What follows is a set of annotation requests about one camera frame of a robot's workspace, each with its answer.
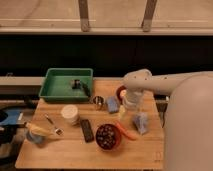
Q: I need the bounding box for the small metal cup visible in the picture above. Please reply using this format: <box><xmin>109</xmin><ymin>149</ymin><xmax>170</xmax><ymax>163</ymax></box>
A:
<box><xmin>92</xmin><ymin>96</ymin><xmax>104</xmax><ymax>110</ymax></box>

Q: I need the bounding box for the blue cup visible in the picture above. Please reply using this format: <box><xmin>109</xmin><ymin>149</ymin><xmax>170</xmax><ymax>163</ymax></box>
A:
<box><xmin>26</xmin><ymin>131</ymin><xmax>44</xmax><ymax>144</ymax></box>

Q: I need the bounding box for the blue black device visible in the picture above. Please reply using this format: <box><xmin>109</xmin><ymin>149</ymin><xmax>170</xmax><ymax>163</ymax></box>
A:
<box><xmin>0</xmin><ymin>107</ymin><xmax>25</xmax><ymax>146</ymax></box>

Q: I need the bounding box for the dark object in tray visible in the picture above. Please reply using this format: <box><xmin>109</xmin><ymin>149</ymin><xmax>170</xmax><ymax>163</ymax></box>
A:
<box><xmin>71</xmin><ymin>79</ymin><xmax>91</xmax><ymax>97</ymax></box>

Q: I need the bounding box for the blue sponge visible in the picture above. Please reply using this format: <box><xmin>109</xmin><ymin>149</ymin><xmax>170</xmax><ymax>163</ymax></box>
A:
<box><xmin>106</xmin><ymin>97</ymin><xmax>119</xmax><ymax>113</ymax></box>

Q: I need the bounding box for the wooden board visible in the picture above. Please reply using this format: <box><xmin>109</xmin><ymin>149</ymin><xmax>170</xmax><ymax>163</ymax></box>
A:
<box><xmin>14</xmin><ymin>79</ymin><xmax>168</xmax><ymax>171</ymax></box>

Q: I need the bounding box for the dark red bowl with beans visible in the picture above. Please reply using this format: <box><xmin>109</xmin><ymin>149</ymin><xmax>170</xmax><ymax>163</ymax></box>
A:
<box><xmin>95</xmin><ymin>124</ymin><xmax>121</xmax><ymax>151</ymax></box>

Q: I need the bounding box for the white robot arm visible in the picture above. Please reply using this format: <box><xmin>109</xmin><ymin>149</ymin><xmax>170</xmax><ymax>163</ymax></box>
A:
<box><xmin>123</xmin><ymin>69</ymin><xmax>213</xmax><ymax>171</ymax></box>

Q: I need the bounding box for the white cylindrical container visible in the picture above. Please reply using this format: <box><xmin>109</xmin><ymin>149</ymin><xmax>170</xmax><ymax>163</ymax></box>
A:
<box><xmin>61</xmin><ymin>104</ymin><xmax>79</xmax><ymax>125</ymax></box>

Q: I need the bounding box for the black remote control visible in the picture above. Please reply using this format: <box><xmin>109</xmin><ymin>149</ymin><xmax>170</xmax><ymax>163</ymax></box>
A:
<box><xmin>80</xmin><ymin>119</ymin><xmax>94</xmax><ymax>143</ymax></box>

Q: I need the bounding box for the left metal window bracket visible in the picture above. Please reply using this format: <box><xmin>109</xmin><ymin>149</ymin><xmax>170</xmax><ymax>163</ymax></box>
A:
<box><xmin>78</xmin><ymin>0</ymin><xmax>90</xmax><ymax>32</ymax></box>

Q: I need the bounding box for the metal fork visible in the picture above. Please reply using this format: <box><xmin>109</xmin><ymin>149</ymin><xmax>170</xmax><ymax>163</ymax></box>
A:
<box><xmin>44</xmin><ymin>114</ymin><xmax>63</xmax><ymax>135</ymax></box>

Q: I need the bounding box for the green plastic tray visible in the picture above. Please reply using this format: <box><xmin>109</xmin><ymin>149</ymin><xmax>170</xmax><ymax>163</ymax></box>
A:
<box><xmin>39</xmin><ymin>68</ymin><xmax>93</xmax><ymax>103</ymax></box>

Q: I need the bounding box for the right metal window bracket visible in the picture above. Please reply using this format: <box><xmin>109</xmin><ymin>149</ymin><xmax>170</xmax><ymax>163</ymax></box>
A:
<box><xmin>141</xmin><ymin>0</ymin><xmax>157</xmax><ymax>32</ymax></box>

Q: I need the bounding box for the yellow apple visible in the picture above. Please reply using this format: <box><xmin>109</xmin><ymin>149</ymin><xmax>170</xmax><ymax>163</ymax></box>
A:
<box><xmin>120</xmin><ymin>90</ymin><xmax>126</xmax><ymax>100</ymax></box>

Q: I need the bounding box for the metal window bracket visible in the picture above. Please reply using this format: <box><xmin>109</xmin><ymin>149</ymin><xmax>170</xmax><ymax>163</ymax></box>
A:
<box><xmin>141</xmin><ymin>0</ymin><xmax>157</xmax><ymax>32</ymax></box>
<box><xmin>78</xmin><ymin>0</ymin><xmax>90</xmax><ymax>32</ymax></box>

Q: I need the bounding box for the light blue cloth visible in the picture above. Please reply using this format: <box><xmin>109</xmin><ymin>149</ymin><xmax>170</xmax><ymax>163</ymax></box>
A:
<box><xmin>133</xmin><ymin>112</ymin><xmax>148</xmax><ymax>135</ymax></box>

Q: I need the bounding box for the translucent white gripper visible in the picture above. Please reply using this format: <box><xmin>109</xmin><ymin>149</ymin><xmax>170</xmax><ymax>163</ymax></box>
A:
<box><xmin>118</xmin><ymin>90</ymin><xmax>143</xmax><ymax>121</ymax></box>

